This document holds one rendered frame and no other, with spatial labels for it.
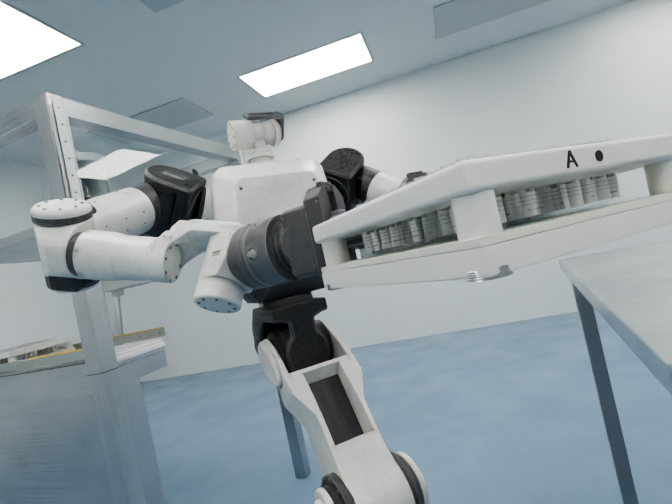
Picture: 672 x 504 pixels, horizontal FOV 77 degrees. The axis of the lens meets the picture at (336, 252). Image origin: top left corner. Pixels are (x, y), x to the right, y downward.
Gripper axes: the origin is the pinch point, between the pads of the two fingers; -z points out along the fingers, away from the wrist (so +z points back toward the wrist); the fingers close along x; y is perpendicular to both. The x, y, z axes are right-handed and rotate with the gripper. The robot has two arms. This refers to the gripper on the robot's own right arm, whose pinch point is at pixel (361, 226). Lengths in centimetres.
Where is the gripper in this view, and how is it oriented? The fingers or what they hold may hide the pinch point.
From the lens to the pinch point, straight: 48.9
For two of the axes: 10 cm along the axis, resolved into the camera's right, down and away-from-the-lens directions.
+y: -5.4, 0.8, -8.4
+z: -8.1, 2.1, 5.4
